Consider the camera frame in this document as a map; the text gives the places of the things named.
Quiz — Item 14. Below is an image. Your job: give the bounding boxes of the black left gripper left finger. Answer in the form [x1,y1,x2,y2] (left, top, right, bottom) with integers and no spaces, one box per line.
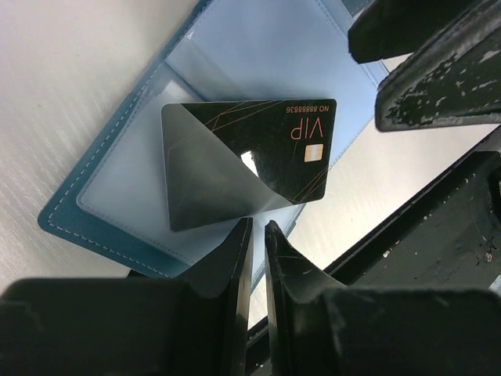
[1,218,254,375]

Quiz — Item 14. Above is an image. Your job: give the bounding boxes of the blue leather card holder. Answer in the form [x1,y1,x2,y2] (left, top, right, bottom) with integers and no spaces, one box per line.
[38,1,387,277]

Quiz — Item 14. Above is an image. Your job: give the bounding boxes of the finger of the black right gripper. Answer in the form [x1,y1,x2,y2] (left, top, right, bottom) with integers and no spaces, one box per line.
[348,0,476,63]
[375,7,500,132]

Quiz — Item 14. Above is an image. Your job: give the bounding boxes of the black VIP credit card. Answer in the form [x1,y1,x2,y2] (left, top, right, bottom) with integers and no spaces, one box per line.
[160,98,337,232]

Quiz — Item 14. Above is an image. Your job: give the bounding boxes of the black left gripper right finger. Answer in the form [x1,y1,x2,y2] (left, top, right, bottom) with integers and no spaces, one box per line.
[265,222,500,375]

